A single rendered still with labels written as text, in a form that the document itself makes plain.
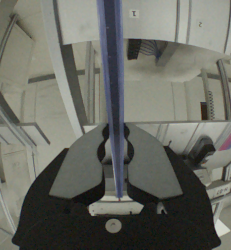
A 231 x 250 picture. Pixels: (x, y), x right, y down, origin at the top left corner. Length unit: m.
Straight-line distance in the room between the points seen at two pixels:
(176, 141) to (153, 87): 1.82
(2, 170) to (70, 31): 1.05
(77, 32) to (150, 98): 1.93
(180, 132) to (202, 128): 0.07
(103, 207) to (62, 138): 1.72
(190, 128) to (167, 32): 0.24
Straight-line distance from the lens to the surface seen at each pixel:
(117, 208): 0.61
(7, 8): 0.48
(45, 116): 2.35
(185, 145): 0.41
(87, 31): 0.21
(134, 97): 2.04
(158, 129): 0.31
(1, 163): 1.12
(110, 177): 0.39
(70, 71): 0.25
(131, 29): 0.21
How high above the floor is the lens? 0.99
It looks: 1 degrees down
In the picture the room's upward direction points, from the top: 178 degrees clockwise
